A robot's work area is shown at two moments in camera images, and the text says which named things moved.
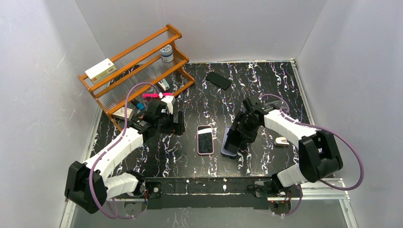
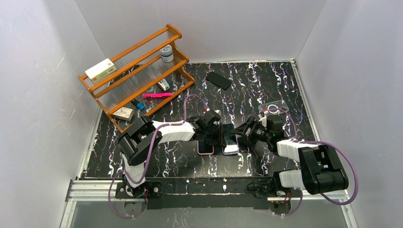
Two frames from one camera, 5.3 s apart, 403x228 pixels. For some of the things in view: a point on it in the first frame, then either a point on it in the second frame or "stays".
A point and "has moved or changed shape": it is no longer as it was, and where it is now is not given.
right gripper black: (240, 132) to (248, 134)
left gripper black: (176, 125) to (215, 134)
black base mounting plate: (204, 192) stays
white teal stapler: (164, 84) stays
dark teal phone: (231, 148) has moved or changed shape
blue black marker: (138, 104) stays
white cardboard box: (100, 70) stays
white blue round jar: (167, 53) stays
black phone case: (218, 80) stays
